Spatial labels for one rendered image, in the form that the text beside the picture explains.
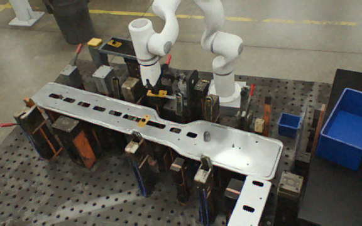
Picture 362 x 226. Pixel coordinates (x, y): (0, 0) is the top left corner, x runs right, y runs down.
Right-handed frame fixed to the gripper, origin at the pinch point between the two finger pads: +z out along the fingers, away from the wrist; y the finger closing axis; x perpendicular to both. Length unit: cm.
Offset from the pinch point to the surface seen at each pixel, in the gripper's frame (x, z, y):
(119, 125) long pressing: -23.4, 25.4, 2.7
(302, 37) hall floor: 65, 132, -237
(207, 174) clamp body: 26.8, 20.8, 25.1
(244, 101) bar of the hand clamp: 36.2, 12.1, -10.0
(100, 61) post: -52, 21, -40
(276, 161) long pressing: 53, 26, 10
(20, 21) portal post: -303, 127, -235
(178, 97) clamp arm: 3.8, 17.3, -13.2
